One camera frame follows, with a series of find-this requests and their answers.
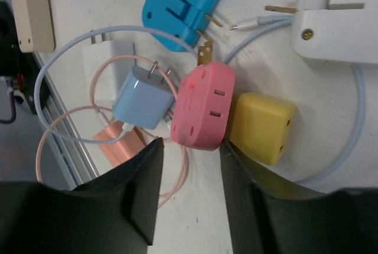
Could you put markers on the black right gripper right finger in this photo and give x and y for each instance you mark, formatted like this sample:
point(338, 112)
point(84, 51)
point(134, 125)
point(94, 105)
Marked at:
point(269, 214)

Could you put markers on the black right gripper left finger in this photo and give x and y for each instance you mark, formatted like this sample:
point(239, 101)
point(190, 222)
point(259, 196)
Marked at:
point(113, 213)

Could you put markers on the salmon usb charger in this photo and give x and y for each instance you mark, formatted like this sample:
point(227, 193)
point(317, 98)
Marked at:
point(126, 148)

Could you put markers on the yellow usb charger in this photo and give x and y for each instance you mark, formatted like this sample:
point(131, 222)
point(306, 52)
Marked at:
point(259, 125)

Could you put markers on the light blue usb charger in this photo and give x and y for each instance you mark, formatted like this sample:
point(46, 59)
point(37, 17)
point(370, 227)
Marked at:
point(144, 98)

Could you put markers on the pink charger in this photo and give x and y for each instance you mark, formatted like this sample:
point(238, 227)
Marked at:
point(202, 107)

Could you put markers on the white folding plug adapter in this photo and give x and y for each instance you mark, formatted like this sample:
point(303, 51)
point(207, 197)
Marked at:
point(334, 30)

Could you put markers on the cream power strip red sockets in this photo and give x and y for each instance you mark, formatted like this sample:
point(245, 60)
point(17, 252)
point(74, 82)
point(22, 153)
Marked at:
point(34, 25)

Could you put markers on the blue plug adapter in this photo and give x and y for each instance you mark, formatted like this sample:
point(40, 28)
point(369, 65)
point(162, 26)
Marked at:
point(184, 19)

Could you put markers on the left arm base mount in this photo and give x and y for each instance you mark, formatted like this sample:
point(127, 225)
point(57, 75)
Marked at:
point(21, 67)

